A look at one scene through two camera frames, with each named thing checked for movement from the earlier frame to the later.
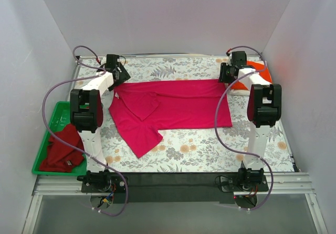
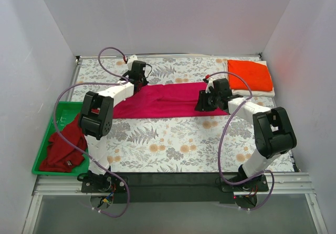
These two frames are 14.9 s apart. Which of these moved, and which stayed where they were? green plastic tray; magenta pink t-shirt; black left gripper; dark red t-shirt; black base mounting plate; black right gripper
Moved: black left gripper; black right gripper
Stayed: magenta pink t-shirt; black base mounting plate; green plastic tray; dark red t-shirt
